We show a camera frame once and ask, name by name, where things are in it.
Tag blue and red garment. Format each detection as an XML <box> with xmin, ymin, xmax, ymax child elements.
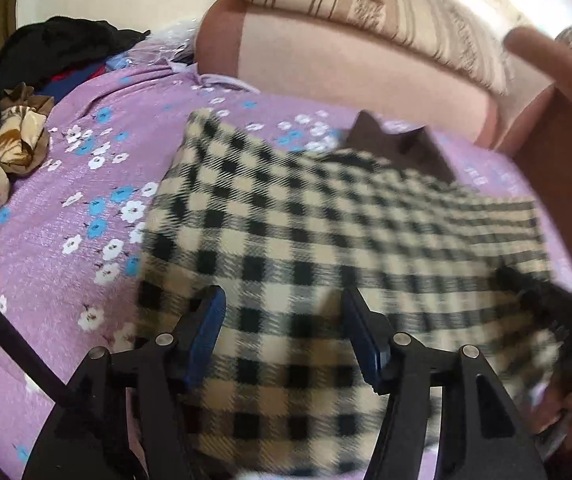
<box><xmin>38</xmin><ymin>54</ymin><xmax>134</xmax><ymax>97</ymax></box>

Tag black garment pile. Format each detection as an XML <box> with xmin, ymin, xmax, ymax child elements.
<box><xmin>0</xmin><ymin>16</ymin><xmax>151</xmax><ymax>87</ymax></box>

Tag purple floral bedsheet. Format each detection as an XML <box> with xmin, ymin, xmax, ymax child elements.
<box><xmin>0</xmin><ymin>57</ymin><xmax>572</xmax><ymax>480</ymax></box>

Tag person's right hand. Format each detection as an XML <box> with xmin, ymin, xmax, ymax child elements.
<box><xmin>536</xmin><ymin>375</ymin><xmax>572</xmax><ymax>461</ymax></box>

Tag striped beige pillow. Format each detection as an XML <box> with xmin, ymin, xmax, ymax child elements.
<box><xmin>233</xmin><ymin>0</ymin><xmax>522</xmax><ymax>97</ymax></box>

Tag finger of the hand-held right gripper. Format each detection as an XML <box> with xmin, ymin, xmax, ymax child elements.
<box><xmin>496</xmin><ymin>265</ymin><xmax>554</xmax><ymax>313</ymax></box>

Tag black and beige checked jacket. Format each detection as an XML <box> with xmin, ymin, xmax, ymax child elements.
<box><xmin>133</xmin><ymin>110</ymin><xmax>572</xmax><ymax>478</ymax></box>

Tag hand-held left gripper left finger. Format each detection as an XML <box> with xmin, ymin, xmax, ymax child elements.
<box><xmin>21</xmin><ymin>284</ymin><xmax>227</xmax><ymax>480</ymax></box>

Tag brown and pink armchair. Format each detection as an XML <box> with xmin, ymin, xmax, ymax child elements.
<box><xmin>496</xmin><ymin>25</ymin><xmax>572</xmax><ymax>291</ymax></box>

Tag black cable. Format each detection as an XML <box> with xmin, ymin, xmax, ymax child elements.
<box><xmin>0</xmin><ymin>276</ymin><xmax>78</xmax><ymax>409</ymax></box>

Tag clear plastic wrap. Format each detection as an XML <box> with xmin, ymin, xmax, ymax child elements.
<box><xmin>141</xmin><ymin>17</ymin><xmax>204</xmax><ymax>68</ymax></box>

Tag brown and beige patterned cloth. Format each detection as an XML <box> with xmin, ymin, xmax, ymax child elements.
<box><xmin>0</xmin><ymin>84</ymin><xmax>56</xmax><ymax>272</ymax></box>

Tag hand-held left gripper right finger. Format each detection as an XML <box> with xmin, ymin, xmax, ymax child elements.
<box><xmin>342</xmin><ymin>287</ymin><xmax>549</xmax><ymax>480</ymax></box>

